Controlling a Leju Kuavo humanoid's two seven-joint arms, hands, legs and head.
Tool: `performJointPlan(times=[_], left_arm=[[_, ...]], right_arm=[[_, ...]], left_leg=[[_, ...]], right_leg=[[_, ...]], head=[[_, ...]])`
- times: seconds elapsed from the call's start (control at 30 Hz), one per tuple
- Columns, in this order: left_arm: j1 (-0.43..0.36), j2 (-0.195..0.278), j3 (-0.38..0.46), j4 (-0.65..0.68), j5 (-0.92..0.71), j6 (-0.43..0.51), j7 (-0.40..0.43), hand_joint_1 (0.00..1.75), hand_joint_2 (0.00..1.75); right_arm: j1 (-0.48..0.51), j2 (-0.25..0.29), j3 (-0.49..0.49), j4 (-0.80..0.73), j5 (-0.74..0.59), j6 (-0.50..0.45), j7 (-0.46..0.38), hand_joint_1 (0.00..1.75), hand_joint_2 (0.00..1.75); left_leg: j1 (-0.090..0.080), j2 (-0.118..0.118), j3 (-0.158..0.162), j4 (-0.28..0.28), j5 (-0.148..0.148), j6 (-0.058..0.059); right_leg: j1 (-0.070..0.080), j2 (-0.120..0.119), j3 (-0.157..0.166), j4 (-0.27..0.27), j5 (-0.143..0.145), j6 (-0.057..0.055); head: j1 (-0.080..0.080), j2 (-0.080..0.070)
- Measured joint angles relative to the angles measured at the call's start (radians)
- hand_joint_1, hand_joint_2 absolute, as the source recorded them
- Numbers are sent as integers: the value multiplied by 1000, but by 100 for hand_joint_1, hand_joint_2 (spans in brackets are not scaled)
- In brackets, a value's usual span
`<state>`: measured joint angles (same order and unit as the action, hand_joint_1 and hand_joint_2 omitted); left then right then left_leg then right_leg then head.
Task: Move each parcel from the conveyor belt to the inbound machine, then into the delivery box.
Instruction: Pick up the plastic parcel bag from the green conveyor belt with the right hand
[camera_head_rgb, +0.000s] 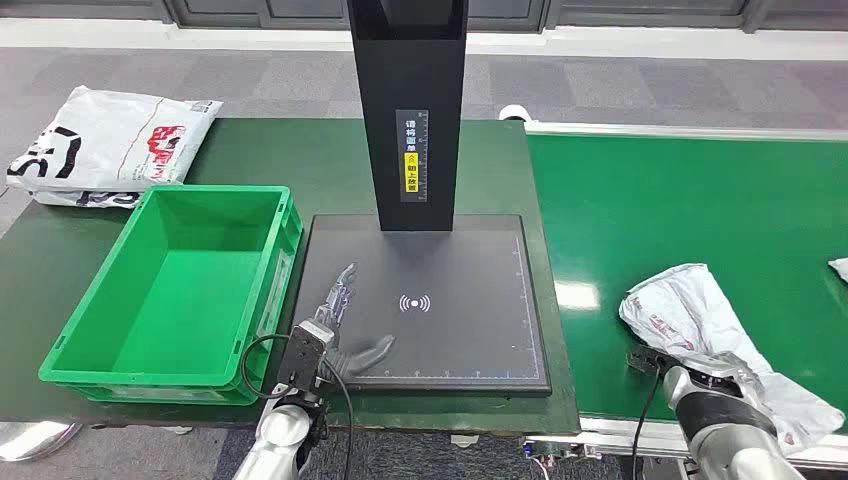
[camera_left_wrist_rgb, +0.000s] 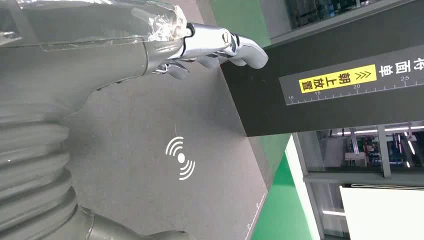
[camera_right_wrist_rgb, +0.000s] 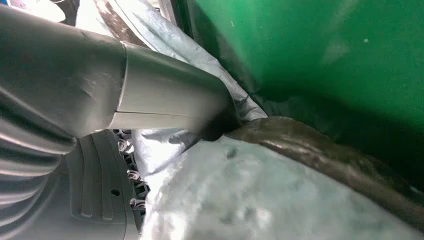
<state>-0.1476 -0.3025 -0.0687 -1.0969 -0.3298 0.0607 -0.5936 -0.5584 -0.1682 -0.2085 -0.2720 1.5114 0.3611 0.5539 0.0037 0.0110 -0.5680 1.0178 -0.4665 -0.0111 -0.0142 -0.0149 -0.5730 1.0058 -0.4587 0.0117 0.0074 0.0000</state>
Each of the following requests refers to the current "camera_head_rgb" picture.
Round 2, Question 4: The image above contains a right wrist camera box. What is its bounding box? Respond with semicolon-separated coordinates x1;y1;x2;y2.
626;344;672;376

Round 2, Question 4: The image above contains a dark green table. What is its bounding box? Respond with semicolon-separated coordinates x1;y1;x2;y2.
0;117;583;437

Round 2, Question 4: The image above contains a small wired connector block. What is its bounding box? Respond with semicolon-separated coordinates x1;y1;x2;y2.
521;438;601;480

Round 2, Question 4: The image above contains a black and yellow label sticker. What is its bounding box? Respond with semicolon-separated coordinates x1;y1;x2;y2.
395;109;430;203

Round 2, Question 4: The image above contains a black inbound scanner machine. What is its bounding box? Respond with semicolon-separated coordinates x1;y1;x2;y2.
291;0;553;397

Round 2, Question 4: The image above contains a green plastic crate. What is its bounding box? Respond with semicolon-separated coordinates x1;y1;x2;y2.
37;184;305;407

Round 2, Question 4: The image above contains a round silver metal base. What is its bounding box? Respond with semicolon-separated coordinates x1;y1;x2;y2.
0;421;83;463

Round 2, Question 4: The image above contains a black right camera cable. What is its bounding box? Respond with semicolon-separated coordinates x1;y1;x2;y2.
630;367;664;480

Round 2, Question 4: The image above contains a white bag with black print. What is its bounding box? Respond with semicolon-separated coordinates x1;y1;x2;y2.
6;84;225;195
29;188;144;211

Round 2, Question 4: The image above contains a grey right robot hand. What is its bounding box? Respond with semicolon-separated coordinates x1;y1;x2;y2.
676;352;760;399

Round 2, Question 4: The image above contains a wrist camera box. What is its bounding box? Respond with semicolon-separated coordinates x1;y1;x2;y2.
276;319;337;393
626;344;672;376

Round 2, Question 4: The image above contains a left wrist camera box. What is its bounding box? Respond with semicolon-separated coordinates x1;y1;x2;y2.
276;319;337;393

